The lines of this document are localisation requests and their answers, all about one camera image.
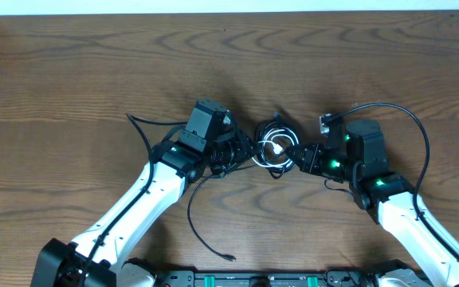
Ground white usb cable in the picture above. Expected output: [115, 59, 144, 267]
[251, 128, 300, 169]

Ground thin black cable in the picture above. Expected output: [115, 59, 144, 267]
[186, 112, 303, 262]

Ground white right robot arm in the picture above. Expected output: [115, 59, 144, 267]
[286, 120, 459, 286]

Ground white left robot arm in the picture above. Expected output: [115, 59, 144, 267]
[31, 100, 257, 286]

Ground left camera black cable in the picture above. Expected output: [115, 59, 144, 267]
[76, 112, 189, 287]

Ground camera black cable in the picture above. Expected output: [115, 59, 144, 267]
[327, 102, 459, 284]
[76, 112, 189, 287]

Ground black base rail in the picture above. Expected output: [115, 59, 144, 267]
[149, 269, 430, 287]

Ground right camera black cable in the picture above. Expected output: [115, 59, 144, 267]
[327, 102, 459, 284]

